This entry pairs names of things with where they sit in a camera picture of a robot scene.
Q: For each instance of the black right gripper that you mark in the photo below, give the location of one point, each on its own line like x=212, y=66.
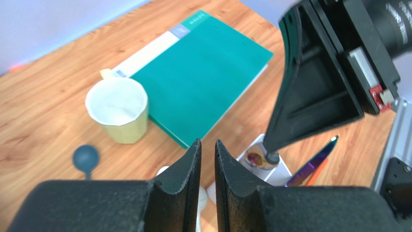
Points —
x=315, y=96

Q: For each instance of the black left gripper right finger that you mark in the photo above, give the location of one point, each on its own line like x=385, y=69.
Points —
x=245, y=203

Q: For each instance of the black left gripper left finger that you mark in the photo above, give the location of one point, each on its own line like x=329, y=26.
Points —
x=98, y=205

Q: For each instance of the white compartment organizer box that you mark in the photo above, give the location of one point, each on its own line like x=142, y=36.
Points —
x=277, y=176

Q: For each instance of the silver metal spoon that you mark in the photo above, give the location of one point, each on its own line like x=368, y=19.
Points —
x=257, y=157

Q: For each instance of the iridescent purple knife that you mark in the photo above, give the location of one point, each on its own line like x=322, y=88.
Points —
x=312, y=165

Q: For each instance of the white ceramic spoon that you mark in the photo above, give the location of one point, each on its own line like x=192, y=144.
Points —
x=180, y=187

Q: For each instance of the blue grey plastic spoon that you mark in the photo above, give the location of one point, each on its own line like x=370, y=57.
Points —
x=85, y=159

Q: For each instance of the pale yellow mug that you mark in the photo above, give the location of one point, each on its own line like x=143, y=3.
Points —
x=120, y=106

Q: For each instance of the green notebook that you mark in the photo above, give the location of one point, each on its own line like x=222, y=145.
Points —
x=194, y=73

